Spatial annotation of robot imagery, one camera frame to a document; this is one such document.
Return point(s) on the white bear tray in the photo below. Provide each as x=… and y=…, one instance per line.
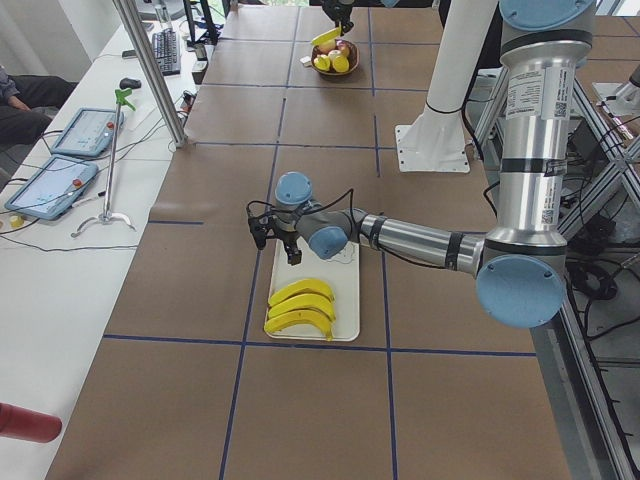
x=341, y=272

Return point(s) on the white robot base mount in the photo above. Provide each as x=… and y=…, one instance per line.
x=435, y=141

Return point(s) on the red cylinder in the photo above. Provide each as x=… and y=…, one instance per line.
x=24, y=424

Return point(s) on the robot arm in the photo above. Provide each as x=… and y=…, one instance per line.
x=518, y=265

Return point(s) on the upper teach pendant tablet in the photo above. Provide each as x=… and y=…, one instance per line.
x=88, y=134

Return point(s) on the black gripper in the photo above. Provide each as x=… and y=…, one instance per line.
x=336, y=7
x=288, y=239

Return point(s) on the yellow banana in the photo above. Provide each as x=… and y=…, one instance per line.
x=303, y=286
x=312, y=301
x=318, y=320
x=327, y=36

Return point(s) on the brown wicker basket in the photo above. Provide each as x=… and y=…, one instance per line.
x=353, y=57

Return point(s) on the yellow lemon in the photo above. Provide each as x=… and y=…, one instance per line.
x=340, y=64

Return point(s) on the teach pendant tablet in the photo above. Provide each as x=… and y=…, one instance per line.
x=54, y=188
x=88, y=134

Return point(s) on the metal stand with green clip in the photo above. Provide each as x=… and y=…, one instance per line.
x=112, y=160

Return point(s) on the white side table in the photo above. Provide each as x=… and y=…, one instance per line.
x=60, y=279

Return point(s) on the black keyboard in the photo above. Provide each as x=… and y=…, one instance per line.
x=166, y=51

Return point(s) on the lower teach pendant tablet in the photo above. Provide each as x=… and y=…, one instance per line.
x=54, y=188

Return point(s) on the aluminium frame rack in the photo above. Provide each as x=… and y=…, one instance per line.
x=590, y=351

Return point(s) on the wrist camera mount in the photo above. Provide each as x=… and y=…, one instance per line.
x=262, y=228

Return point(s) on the black computer mouse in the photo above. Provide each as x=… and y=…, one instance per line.
x=129, y=83

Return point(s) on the aluminium frame post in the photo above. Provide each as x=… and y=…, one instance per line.
x=129, y=16

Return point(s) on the seated person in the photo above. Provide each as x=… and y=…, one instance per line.
x=21, y=97

